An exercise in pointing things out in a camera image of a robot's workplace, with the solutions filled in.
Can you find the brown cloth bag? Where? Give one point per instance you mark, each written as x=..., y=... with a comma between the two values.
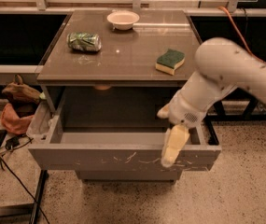
x=24, y=99

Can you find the white bowl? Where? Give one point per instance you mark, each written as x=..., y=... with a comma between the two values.
x=123, y=20

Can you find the grey drawer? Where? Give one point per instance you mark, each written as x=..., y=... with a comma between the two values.
x=129, y=175
x=101, y=131

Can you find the black stand leg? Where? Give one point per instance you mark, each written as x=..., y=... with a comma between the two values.
x=237, y=106

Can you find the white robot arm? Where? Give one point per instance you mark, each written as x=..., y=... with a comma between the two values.
x=221, y=67

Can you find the green yellow sponge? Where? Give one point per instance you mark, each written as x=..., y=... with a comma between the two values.
x=170, y=61

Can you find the black table leg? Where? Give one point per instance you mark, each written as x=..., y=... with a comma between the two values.
x=33, y=209

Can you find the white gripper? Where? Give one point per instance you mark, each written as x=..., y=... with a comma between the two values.
x=182, y=111

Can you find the orange cloth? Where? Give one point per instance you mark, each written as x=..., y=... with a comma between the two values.
x=12, y=122

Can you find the grey bottom drawer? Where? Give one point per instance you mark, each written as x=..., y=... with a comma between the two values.
x=129, y=175

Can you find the grey drawer cabinet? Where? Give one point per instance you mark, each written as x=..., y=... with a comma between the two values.
x=127, y=59

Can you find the grey top drawer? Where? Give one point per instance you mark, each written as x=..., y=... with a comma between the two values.
x=101, y=131

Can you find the crushed green soda can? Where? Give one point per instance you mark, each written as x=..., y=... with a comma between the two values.
x=84, y=41

